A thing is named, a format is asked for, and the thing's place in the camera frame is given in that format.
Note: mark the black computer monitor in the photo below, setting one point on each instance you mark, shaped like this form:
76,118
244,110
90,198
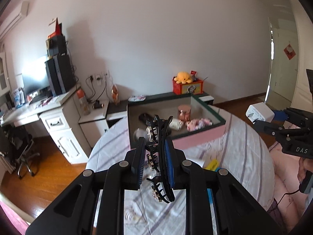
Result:
35,80

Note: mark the white door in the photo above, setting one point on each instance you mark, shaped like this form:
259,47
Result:
283,78

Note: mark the pink building block toy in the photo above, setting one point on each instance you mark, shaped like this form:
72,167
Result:
198,124

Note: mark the pink box with green rim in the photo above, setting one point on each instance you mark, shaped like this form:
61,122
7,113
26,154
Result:
195,139

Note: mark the white charger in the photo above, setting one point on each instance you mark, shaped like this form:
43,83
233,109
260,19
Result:
259,112

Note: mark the water bottle with orange cap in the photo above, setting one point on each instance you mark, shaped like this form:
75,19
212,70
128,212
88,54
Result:
83,102

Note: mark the red paper decoration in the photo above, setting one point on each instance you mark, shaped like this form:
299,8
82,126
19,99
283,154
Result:
290,52

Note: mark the floral patterned pouch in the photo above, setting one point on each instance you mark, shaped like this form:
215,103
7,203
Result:
137,98

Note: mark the person's right hand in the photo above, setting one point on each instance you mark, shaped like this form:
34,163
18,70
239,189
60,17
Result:
302,169

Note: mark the white air conditioner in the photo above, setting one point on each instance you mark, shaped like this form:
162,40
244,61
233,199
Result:
13,19

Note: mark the white glass-door cabinet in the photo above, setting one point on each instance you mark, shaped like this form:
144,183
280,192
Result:
3,76

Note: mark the blue white box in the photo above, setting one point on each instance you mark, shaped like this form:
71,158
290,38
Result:
19,98

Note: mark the black office chair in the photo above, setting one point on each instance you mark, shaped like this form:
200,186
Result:
19,146

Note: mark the black speaker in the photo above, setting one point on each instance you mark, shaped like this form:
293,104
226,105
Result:
57,46

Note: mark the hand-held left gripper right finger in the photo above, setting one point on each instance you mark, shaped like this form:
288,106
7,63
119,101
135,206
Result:
170,166

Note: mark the silver ball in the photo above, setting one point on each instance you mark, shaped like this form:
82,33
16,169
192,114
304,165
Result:
139,135

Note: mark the rose gold jar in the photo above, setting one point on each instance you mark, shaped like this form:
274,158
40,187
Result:
184,112

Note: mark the small black device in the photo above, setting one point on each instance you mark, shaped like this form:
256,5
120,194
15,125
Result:
98,105

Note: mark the white desk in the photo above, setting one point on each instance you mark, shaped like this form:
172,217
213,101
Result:
49,117

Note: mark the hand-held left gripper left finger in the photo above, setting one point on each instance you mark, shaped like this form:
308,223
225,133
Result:
138,166

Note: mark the pink bedding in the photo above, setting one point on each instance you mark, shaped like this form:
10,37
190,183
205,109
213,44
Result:
288,176

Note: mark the yellow highlighter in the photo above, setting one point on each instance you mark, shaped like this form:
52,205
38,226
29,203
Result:
211,164

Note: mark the white nightstand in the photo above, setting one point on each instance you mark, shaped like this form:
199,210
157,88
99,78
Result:
93,117

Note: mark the black remote control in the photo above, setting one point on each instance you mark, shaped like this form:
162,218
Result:
144,117

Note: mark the black hair clip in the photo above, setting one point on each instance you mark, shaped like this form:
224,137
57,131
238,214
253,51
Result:
161,137

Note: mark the yellow octopus plush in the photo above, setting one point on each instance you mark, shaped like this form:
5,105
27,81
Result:
183,77

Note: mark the black keyboard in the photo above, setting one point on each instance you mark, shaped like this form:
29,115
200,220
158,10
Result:
40,99

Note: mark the white cylindrical roll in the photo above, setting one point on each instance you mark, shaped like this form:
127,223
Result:
176,124

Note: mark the orange patterned ornament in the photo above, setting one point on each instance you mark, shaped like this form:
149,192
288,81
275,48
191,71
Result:
115,94

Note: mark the magazines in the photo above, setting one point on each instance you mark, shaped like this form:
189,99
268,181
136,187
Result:
47,102

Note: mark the black computer tower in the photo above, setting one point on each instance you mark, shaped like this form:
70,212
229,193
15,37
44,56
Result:
60,76

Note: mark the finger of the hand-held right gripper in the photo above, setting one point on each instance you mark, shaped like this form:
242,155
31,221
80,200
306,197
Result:
280,115
265,126

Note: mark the red orange storage box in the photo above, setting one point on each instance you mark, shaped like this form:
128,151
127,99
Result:
188,88

